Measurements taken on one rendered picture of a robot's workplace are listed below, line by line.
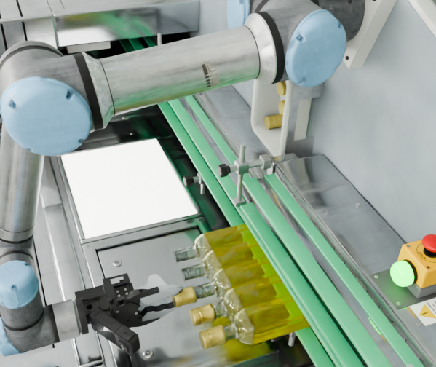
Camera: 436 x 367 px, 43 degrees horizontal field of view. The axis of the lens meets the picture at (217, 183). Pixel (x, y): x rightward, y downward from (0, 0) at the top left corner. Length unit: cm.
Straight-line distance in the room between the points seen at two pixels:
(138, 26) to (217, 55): 112
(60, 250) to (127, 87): 75
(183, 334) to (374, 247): 46
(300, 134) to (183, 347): 56
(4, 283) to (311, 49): 65
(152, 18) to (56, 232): 82
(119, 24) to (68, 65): 113
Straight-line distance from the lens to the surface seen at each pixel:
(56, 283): 144
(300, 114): 131
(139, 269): 141
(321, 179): 125
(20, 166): 103
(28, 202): 108
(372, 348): 98
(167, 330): 128
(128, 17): 194
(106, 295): 117
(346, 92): 122
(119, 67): 83
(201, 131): 159
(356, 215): 118
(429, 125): 103
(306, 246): 111
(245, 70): 88
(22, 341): 113
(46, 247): 154
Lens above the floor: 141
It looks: 18 degrees down
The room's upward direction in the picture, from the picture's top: 102 degrees counter-clockwise
